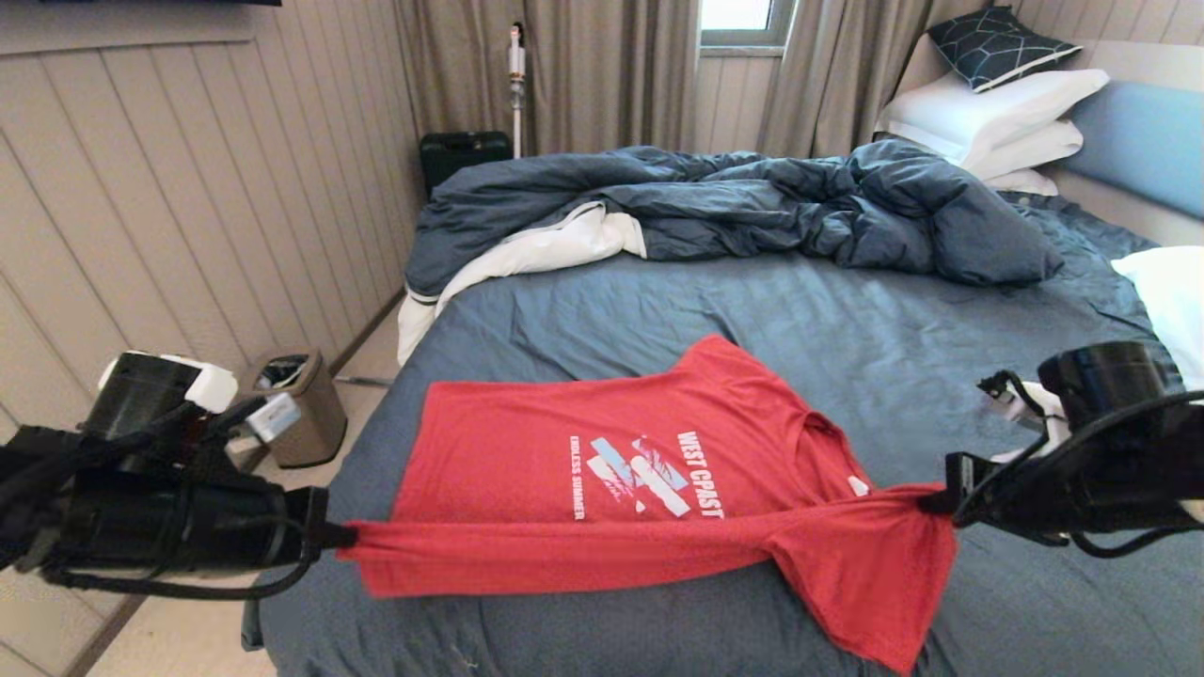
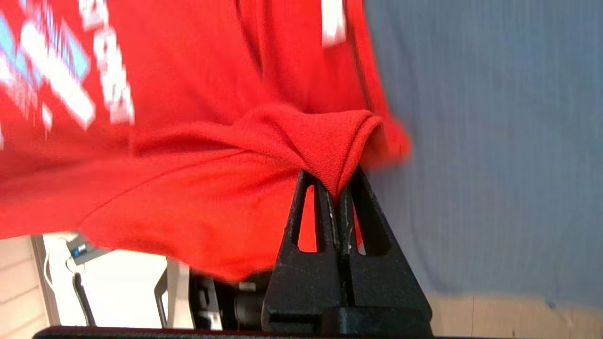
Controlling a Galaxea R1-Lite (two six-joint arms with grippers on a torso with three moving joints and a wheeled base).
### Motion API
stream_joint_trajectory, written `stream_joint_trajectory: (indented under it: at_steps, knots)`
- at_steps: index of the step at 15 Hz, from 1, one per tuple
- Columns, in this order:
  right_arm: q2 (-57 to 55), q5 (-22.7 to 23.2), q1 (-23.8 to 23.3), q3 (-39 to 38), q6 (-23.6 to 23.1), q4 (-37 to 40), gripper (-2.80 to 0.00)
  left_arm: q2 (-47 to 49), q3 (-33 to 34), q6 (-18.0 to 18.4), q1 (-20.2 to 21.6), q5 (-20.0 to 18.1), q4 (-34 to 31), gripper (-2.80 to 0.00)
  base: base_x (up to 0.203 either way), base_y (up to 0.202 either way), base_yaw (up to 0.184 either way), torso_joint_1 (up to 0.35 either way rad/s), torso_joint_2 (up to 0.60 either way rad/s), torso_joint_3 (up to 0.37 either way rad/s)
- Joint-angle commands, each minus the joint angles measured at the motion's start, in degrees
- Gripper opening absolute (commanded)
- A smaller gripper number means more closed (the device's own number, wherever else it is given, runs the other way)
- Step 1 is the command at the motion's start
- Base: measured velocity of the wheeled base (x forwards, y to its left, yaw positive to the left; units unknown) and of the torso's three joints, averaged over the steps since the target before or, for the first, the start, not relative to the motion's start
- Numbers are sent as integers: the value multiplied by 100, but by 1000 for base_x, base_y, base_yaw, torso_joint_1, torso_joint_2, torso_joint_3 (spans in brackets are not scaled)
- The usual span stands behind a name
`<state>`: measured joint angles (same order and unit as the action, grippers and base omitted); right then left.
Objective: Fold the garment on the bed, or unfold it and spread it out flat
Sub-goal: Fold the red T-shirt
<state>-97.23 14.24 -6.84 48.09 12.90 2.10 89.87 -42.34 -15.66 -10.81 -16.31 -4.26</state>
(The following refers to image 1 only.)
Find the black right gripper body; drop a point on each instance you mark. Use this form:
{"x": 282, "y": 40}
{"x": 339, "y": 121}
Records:
{"x": 1082, "y": 489}

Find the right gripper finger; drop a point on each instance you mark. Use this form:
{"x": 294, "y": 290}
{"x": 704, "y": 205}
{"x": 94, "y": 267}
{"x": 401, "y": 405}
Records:
{"x": 941, "y": 509}
{"x": 941, "y": 495}

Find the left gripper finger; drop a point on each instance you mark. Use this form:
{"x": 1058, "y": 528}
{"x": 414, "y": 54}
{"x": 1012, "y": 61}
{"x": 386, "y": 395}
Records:
{"x": 340, "y": 531}
{"x": 340, "y": 543}

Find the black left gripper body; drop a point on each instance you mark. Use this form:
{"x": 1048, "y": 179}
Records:
{"x": 188, "y": 517}

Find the red printed t-shirt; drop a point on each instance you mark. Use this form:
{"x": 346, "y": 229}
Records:
{"x": 527, "y": 470}

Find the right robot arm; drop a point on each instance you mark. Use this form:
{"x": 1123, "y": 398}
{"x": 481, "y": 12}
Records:
{"x": 1196, "y": 480}

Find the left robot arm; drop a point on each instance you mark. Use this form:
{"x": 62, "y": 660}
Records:
{"x": 28, "y": 489}

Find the bronze trash bin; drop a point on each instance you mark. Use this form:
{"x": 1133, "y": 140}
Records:
{"x": 306, "y": 432}

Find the white pillow at bed edge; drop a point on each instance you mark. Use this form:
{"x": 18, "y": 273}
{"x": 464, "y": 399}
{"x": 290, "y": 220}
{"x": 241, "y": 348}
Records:
{"x": 1176, "y": 301}

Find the flat white pillow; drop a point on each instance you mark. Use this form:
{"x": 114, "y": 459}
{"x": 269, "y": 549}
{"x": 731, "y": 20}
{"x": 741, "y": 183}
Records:
{"x": 1023, "y": 182}

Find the medium white pillow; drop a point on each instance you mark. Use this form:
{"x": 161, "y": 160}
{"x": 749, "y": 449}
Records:
{"x": 1033, "y": 147}

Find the dark blue duvet white lining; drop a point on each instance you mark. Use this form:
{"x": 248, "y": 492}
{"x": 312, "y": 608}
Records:
{"x": 752, "y": 202}

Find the blue headboard cushion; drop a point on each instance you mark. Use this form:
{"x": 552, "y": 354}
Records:
{"x": 1143, "y": 141}

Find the large white pillow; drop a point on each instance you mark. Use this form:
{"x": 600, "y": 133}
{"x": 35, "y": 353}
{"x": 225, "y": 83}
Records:
{"x": 988, "y": 108}

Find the black hard case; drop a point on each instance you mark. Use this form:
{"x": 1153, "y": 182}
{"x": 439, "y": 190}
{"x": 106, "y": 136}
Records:
{"x": 461, "y": 150}

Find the beige headboard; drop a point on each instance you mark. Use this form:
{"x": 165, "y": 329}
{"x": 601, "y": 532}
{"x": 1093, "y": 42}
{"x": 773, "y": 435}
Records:
{"x": 1143, "y": 58}

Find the narrow beige curtain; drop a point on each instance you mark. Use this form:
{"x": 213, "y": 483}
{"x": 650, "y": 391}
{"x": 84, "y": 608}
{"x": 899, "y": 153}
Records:
{"x": 828, "y": 75}

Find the dark geometric patterned cushion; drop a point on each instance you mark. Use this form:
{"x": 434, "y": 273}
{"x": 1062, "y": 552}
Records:
{"x": 995, "y": 47}

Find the white stick vacuum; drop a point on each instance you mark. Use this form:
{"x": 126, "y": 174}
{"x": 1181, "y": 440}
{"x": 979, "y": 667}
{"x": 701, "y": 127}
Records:
{"x": 516, "y": 62}

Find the wide beige curtain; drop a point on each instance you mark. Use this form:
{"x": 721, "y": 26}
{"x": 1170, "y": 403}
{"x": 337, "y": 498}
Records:
{"x": 602, "y": 75}

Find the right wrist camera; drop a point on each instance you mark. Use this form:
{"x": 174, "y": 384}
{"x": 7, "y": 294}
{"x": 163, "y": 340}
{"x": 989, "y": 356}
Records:
{"x": 1105, "y": 376}

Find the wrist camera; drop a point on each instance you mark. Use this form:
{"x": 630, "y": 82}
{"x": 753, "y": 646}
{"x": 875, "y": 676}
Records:
{"x": 141, "y": 395}
{"x": 1105, "y": 376}

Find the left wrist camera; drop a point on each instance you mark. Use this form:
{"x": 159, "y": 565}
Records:
{"x": 141, "y": 395}

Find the dark wall screen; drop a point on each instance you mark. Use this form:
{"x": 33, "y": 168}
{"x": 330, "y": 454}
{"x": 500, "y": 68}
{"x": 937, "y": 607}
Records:
{"x": 141, "y": 2}

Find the window with grey frame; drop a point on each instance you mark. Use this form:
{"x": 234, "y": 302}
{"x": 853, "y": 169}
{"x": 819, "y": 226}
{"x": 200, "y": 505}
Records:
{"x": 743, "y": 17}

